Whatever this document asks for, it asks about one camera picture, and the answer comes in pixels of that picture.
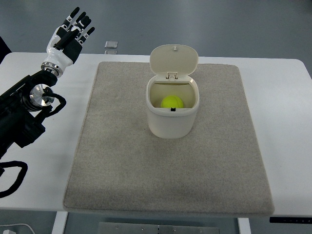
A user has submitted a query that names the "white table leg right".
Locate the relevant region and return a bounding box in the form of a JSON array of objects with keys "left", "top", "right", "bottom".
[{"left": 237, "top": 218, "right": 252, "bottom": 234}]

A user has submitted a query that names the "black table control panel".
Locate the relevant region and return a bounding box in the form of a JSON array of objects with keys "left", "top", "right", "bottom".
[{"left": 269, "top": 216, "right": 312, "bottom": 224}]

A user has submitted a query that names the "beige felt mat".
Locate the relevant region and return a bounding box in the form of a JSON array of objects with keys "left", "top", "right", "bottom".
[{"left": 63, "top": 62, "right": 274, "bottom": 216}]

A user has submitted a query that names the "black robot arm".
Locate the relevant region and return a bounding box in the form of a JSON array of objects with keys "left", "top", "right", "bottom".
[{"left": 0, "top": 62, "right": 66, "bottom": 156}]

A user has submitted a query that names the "white table leg left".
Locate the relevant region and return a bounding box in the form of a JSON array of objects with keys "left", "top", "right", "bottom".
[{"left": 51, "top": 212, "right": 68, "bottom": 234}]

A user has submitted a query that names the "yellow tennis ball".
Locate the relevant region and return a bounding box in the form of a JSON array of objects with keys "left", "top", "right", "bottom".
[{"left": 160, "top": 95, "right": 184, "bottom": 108}]

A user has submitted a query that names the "person in dark clothes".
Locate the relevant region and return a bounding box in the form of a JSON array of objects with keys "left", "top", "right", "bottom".
[{"left": 0, "top": 37, "right": 12, "bottom": 63}]

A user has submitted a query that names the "white device on floor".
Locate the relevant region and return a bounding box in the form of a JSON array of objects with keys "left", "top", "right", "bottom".
[{"left": 0, "top": 223, "right": 35, "bottom": 234}]

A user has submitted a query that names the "white table leg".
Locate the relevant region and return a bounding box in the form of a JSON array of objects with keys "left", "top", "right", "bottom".
[
  {"left": 51, "top": 212, "right": 68, "bottom": 234},
  {"left": 237, "top": 218, "right": 252, "bottom": 234}
]

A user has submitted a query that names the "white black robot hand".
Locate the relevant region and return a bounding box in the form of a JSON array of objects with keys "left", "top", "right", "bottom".
[{"left": 41, "top": 7, "right": 95, "bottom": 74}]

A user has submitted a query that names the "cream lidded bin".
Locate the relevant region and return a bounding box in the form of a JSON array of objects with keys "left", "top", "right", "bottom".
[{"left": 146, "top": 44, "right": 199, "bottom": 139}]

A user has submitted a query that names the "floor socket plate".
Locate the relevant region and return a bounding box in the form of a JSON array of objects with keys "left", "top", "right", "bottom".
[{"left": 104, "top": 40, "right": 118, "bottom": 49}]

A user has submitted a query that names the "metal base plate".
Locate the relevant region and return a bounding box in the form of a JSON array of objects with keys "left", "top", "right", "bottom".
[{"left": 97, "top": 222, "right": 220, "bottom": 234}]

